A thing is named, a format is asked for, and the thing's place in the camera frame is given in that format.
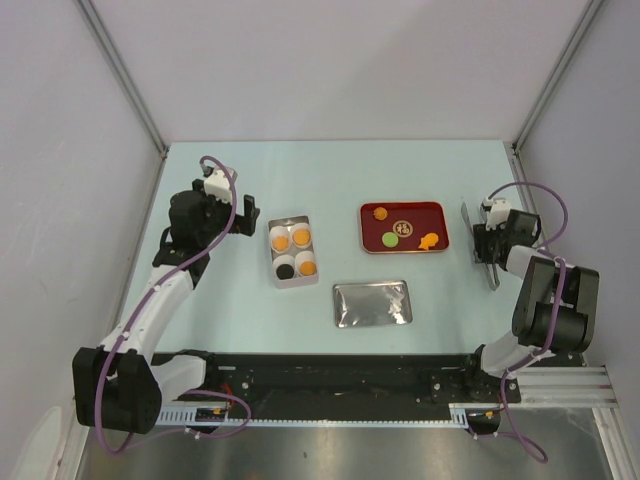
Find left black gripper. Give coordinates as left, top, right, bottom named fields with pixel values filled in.
left=193, top=179, right=259, bottom=246

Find metal tongs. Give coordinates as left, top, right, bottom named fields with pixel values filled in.
left=460, top=202, right=500, bottom=291

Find orange flower cookie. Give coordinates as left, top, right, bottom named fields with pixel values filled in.
left=271, top=236, right=290, bottom=253

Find orange round cookie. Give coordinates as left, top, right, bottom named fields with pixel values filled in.
left=292, top=229, right=311, bottom=248
left=299, top=260, right=317, bottom=276

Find black round cookie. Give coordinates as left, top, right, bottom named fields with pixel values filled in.
left=276, top=264, right=295, bottom=280

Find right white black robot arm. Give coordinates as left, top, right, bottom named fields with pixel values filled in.
left=461, top=209, right=600, bottom=401

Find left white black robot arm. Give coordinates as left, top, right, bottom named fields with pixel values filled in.
left=72, top=168, right=259, bottom=434

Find white paper cup back left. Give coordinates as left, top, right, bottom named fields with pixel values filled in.
left=269, top=226, right=291, bottom=254

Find white paper cup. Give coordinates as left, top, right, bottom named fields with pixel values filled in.
left=290, top=222, right=312, bottom=249
left=295, top=250, right=317, bottom=277
left=272, top=255, right=296, bottom=281
left=269, top=226, right=291, bottom=254

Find white paper cup front left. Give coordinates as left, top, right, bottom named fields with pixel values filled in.
left=272, top=255, right=296, bottom=281

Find white paper cup back right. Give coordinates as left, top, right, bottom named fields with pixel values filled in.
left=290, top=222, right=312, bottom=249

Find lavender cookie tin box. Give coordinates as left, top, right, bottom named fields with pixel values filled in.
left=268, top=215, right=319, bottom=289

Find orange fish cookie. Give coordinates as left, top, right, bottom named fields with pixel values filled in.
left=418, top=232, right=439, bottom=251

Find white paper cup front right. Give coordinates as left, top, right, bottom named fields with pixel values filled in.
left=295, top=250, right=317, bottom=277

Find red lacquer tray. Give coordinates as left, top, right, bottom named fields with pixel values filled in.
left=359, top=201, right=450, bottom=254

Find green round cookie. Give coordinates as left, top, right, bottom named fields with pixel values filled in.
left=381, top=232, right=399, bottom=249

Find orange pumpkin cookie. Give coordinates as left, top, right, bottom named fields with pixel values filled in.
left=373, top=207, right=388, bottom=221

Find silver tin lid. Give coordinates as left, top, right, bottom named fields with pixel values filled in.
left=332, top=280, right=413, bottom=329

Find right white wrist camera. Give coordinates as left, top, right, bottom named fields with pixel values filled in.
left=480, top=197, right=511, bottom=231

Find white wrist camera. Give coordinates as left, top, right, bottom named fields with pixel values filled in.
left=480, top=197, right=511, bottom=231
left=204, top=166, right=237, bottom=204

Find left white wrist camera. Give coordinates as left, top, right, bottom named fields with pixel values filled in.
left=204, top=166, right=237, bottom=204

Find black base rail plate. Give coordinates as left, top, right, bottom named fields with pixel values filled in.
left=179, top=352, right=521, bottom=423

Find aluminium frame rail right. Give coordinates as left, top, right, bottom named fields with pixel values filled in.
left=515, top=367, right=618, bottom=408

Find white slotted cable duct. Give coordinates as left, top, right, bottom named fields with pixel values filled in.
left=160, top=402, right=474, bottom=429

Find aluminium corner post right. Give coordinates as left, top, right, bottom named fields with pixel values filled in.
left=511, top=0, right=608, bottom=152

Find aluminium corner post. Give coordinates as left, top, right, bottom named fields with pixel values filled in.
left=511, top=0, right=608, bottom=152
left=74, top=0, right=168, bottom=159

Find aluminium corner post left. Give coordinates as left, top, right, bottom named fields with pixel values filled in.
left=74, top=0, right=168, bottom=159

